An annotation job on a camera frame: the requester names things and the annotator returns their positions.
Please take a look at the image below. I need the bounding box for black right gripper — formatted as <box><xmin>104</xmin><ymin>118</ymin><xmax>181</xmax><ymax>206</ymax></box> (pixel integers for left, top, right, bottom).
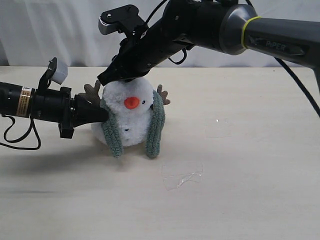
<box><xmin>97</xmin><ymin>22</ymin><xmax>195</xmax><ymax>86</ymax></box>

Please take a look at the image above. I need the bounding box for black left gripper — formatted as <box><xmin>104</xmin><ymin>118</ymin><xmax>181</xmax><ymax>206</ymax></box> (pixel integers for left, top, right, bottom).
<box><xmin>30</xmin><ymin>86</ymin><xmax>109</xmax><ymax>139</ymax></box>

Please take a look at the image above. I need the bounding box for teal fuzzy scarf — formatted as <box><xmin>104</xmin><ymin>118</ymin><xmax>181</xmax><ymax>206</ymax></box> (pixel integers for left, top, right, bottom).
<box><xmin>96</xmin><ymin>93</ymin><xmax>166</xmax><ymax>159</ymax></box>

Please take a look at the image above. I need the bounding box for white plush snowman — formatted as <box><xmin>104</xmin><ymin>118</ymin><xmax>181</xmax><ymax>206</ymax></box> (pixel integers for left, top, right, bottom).
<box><xmin>81</xmin><ymin>77</ymin><xmax>171</xmax><ymax>147</ymax></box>

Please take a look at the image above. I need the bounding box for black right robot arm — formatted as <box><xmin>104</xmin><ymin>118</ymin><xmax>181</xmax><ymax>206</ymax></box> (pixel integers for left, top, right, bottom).
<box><xmin>97</xmin><ymin>0</ymin><xmax>320</xmax><ymax>85</ymax></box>

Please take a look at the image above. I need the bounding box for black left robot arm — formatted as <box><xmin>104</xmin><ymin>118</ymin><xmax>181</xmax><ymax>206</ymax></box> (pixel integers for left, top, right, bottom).
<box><xmin>0</xmin><ymin>82</ymin><xmax>109</xmax><ymax>139</ymax></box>

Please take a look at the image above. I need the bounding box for white backdrop curtain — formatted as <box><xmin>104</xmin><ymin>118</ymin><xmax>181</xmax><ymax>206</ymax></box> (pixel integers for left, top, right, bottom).
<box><xmin>0</xmin><ymin>0</ymin><xmax>320</xmax><ymax>68</ymax></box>

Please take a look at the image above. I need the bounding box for clear tape piece near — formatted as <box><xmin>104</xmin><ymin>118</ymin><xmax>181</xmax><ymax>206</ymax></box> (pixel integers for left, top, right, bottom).
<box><xmin>161</xmin><ymin>161</ymin><xmax>203</xmax><ymax>191</ymax></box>

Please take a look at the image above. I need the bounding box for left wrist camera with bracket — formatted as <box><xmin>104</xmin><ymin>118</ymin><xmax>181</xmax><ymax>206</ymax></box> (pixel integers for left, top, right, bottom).
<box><xmin>38</xmin><ymin>57</ymin><xmax>68</xmax><ymax>92</ymax></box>

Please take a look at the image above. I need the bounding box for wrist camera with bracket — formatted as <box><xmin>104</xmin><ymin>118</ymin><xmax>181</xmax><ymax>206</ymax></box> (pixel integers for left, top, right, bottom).
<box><xmin>98</xmin><ymin>4</ymin><xmax>149</xmax><ymax>37</ymax></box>
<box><xmin>38</xmin><ymin>57</ymin><xmax>68</xmax><ymax>92</ymax></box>

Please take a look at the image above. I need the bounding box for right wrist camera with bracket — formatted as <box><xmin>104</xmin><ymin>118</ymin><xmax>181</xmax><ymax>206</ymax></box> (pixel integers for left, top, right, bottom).
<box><xmin>98</xmin><ymin>4</ymin><xmax>149</xmax><ymax>37</ymax></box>

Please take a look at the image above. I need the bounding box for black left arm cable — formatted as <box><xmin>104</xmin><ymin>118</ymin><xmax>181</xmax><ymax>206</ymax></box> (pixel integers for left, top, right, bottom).
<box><xmin>0</xmin><ymin>113</ymin><xmax>42</xmax><ymax>151</ymax></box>

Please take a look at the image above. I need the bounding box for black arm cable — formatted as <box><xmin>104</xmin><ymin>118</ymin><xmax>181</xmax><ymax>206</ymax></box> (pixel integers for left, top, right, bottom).
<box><xmin>0</xmin><ymin>113</ymin><xmax>42</xmax><ymax>151</ymax></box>
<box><xmin>144</xmin><ymin>0</ymin><xmax>320</xmax><ymax>115</ymax></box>

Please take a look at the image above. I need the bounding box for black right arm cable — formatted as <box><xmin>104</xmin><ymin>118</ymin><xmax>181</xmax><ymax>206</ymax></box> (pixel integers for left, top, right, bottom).
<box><xmin>144</xmin><ymin>0</ymin><xmax>320</xmax><ymax>115</ymax></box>

